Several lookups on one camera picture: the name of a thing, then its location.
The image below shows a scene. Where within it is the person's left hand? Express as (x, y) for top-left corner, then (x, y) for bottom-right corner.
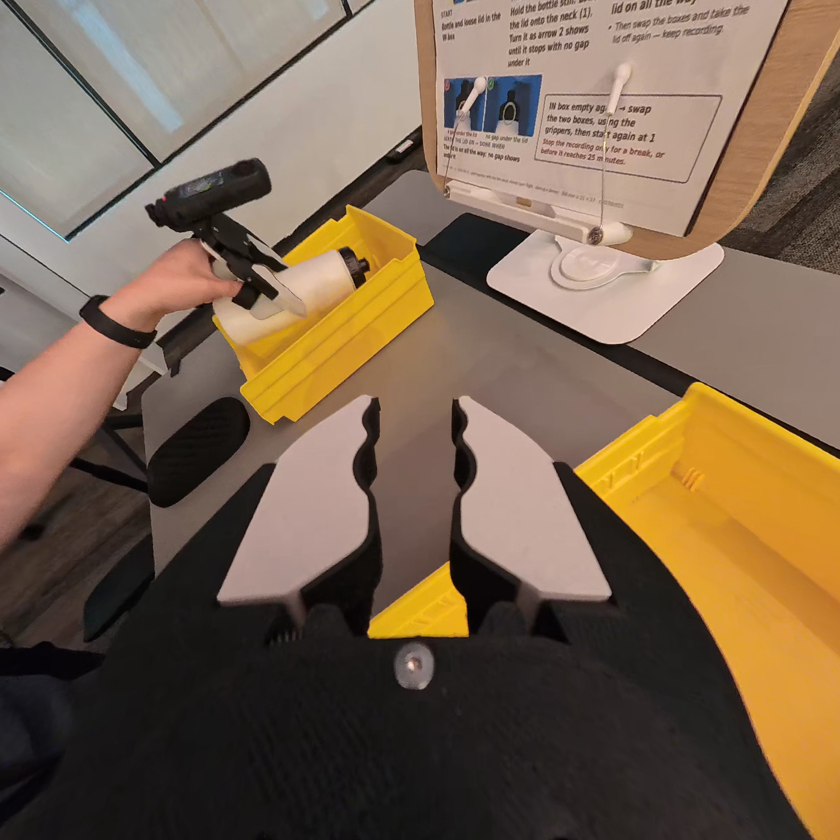
(117, 238), (245, 333)

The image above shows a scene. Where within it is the white plastic bottle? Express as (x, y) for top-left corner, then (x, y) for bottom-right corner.
(211, 249), (358, 347)

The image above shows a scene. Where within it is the person's left forearm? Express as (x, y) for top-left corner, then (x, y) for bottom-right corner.
(0, 308), (155, 546)

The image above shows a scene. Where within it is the thin gold cord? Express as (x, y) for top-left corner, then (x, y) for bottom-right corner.
(594, 98), (621, 240)
(443, 112), (470, 198)

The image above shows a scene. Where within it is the large glass window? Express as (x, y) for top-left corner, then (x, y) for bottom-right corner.
(0, 0), (378, 240)

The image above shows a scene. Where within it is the black wristband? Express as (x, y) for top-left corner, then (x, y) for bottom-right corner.
(79, 295), (158, 350)

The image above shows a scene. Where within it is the white paper sign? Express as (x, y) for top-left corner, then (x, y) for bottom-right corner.
(433, 0), (791, 237)

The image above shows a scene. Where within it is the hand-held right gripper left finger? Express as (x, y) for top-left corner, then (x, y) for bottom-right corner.
(217, 395), (383, 634)

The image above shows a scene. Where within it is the white stand base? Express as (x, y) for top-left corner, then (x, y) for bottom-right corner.
(486, 230), (726, 345)

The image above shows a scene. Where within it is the instruction sheet on stand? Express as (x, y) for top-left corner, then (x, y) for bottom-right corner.
(415, 0), (840, 261)

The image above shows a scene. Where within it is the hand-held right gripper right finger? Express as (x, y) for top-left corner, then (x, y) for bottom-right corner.
(450, 395), (613, 636)

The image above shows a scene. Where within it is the metal stand bracket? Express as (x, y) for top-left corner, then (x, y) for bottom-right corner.
(443, 184), (660, 290)

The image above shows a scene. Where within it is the yellow plastic bin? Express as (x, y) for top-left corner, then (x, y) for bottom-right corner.
(367, 382), (840, 840)
(213, 205), (435, 426)

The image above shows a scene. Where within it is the black bottle lid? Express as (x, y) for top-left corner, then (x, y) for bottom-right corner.
(338, 246), (371, 290)

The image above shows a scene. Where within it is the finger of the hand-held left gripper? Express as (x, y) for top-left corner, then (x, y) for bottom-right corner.
(245, 235), (290, 271)
(258, 266), (309, 322)

